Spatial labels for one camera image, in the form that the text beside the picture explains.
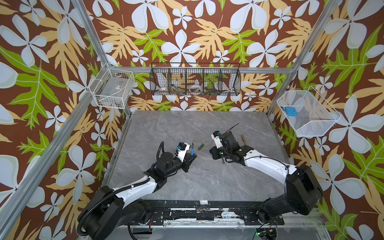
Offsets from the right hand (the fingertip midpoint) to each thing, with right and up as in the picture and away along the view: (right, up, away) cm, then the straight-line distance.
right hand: (209, 150), depth 86 cm
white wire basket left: (-57, +37, 0) cm, 68 cm away
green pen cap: (-4, 0, +15) cm, 16 cm away
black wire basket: (-8, +46, +12) cm, 48 cm away
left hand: (-9, 0, -7) cm, 11 cm away
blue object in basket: (+48, +23, 0) cm, 54 cm away
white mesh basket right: (+56, +20, -8) cm, 60 cm away
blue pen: (-10, +1, -10) cm, 14 cm away
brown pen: (+28, +5, +18) cm, 33 cm away
